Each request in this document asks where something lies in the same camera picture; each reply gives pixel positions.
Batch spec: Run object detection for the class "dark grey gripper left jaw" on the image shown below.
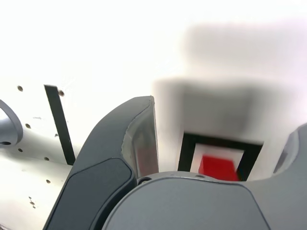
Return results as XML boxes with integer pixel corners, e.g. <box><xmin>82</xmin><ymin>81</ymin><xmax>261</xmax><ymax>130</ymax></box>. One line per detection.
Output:
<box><xmin>45</xmin><ymin>95</ymin><xmax>160</xmax><ymax>230</ymax></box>

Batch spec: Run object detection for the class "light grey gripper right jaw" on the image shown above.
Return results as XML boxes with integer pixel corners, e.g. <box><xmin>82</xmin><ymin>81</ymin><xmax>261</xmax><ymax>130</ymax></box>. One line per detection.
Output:
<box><xmin>102</xmin><ymin>122</ymin><xmax>307</xmax><ymax>230</ymax></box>

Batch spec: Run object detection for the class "red cube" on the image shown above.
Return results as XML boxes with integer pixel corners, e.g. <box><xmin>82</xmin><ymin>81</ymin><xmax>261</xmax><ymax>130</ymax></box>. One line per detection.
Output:
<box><xmin>198</xmin><ymin>154</ymin><xmax>240</xmax><ymax>182</ymax></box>

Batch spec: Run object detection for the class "black tape square outline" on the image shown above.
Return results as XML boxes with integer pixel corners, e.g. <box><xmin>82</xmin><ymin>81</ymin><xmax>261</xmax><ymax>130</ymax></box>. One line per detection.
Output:
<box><xmin>177</xmin><ymin>131</ymin><xmax>264</xmax><ymax>182</ymax></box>

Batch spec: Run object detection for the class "black tape strip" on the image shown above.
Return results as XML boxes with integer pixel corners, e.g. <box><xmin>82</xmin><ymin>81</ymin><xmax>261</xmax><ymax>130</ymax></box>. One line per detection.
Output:
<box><xmin>44</xmin><ymin>84</ymin><xmax>76</xmax><ymax>165</ymax></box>

